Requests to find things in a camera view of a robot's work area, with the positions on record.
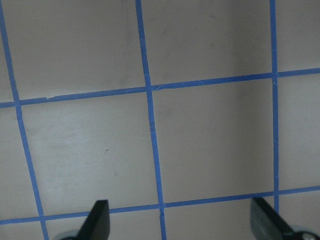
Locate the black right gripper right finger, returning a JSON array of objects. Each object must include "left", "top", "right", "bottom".
[{"left": 250, "top": 197, "right": 295, "bottom": 240}]

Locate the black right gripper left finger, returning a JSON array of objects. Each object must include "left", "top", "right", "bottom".
[{"left": 77, "top": 199, "right": 111, "bottom": 240}]

